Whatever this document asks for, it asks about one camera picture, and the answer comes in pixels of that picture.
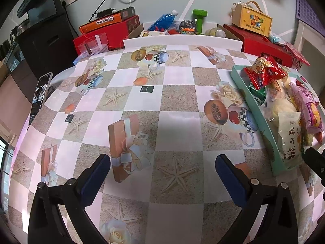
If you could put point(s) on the colourful toy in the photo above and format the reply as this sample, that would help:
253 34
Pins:
188 26

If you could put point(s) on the dark flat box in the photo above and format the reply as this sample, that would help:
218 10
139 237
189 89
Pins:
127 13

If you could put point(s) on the brown wooden cabinet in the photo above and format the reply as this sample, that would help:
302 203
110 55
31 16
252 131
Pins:
15 94

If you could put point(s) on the orange box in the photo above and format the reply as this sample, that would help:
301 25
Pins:
101 22

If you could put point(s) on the cardboard box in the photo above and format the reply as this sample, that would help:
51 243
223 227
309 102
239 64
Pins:
228 34

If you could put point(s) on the round pastry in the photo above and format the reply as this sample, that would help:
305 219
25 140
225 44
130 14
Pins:
279 106

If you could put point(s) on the green snack packet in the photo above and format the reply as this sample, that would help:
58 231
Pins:
257 92

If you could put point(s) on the red patterned tin box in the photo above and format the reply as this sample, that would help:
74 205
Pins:
297 54

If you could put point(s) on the white foam board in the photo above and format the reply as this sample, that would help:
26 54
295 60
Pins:
182 42

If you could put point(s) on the green dumbbell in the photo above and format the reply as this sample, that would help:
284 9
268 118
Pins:
199 14

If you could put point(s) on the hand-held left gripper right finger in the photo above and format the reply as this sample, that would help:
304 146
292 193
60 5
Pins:
231 183

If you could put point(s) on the clear plastic box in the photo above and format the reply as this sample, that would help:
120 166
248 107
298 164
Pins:
94 46

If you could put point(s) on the red white snack packet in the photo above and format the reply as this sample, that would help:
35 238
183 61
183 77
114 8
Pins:
266 75

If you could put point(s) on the blue bead bottle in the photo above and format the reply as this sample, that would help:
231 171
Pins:
162 21

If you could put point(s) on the white black-lettered snack packet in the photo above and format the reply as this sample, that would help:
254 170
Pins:
289 137

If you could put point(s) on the black cabinet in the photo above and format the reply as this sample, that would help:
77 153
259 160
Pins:
50 43

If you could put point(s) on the plain red box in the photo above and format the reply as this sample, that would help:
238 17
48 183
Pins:
111 34

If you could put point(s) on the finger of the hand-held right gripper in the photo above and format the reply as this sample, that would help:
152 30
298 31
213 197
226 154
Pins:
316 161

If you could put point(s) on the large red gift box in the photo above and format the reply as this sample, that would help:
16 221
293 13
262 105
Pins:
259 45

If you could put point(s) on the pink snack packet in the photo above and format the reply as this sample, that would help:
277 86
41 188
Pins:
308 106

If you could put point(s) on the clear tape roll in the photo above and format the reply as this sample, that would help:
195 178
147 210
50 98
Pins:
217 32

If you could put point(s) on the blue tissue pack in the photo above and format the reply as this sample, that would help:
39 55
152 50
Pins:
277 40

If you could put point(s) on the teal white tray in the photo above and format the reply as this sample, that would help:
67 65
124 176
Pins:
254 109

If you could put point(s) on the white shelf unit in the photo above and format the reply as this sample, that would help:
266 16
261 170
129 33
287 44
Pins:
302 35

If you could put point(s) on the purple plastic basket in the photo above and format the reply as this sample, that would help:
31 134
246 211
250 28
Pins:
308 10

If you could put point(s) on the smartphone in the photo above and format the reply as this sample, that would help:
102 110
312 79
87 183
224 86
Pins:
39 96

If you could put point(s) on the black power adapter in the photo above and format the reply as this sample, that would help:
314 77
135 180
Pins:
105 12

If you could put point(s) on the maroon patterned box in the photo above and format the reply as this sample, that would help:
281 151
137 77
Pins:
133 25

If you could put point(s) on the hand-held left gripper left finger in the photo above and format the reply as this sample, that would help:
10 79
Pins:
94 180

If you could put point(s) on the steel kettle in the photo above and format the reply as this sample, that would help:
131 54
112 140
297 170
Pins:
19 30

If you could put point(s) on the yellow card packet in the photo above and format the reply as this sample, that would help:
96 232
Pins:
148 33

